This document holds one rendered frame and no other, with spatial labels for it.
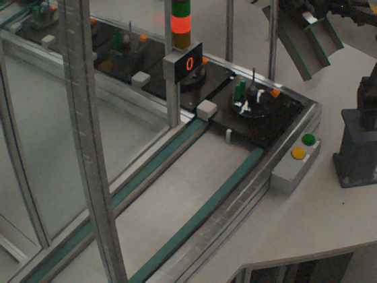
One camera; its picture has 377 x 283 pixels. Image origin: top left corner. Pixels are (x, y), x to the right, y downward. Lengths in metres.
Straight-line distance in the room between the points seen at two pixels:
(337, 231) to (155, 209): 0.53
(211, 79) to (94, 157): 1.12
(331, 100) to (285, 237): 0.64
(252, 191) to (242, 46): 0.82
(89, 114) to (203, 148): 0.99
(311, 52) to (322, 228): 0.65
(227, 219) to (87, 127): 0.79
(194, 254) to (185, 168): 0.34
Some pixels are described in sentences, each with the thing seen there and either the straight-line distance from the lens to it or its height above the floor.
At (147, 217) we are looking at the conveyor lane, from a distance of 1.58.
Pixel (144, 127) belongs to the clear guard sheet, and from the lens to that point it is 1.64.
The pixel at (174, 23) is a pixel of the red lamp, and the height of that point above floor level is 1.34.
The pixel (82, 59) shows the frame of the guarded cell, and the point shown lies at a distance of 0.72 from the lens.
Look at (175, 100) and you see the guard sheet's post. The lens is 1.69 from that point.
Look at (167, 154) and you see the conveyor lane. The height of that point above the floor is 0.95.
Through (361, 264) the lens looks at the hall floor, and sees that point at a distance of 2.68.
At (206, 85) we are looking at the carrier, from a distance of 1.88.
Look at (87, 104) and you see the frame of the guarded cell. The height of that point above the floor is 1.66.
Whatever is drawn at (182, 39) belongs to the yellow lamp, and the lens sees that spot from 1.53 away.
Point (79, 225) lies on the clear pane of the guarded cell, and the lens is 0.90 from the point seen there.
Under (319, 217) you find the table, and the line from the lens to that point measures 1.68.
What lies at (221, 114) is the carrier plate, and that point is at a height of 0.97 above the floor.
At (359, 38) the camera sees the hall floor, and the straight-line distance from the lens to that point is 4.19.
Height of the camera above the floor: 2.14
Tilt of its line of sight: 44 degrees down
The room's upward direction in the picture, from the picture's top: straight up
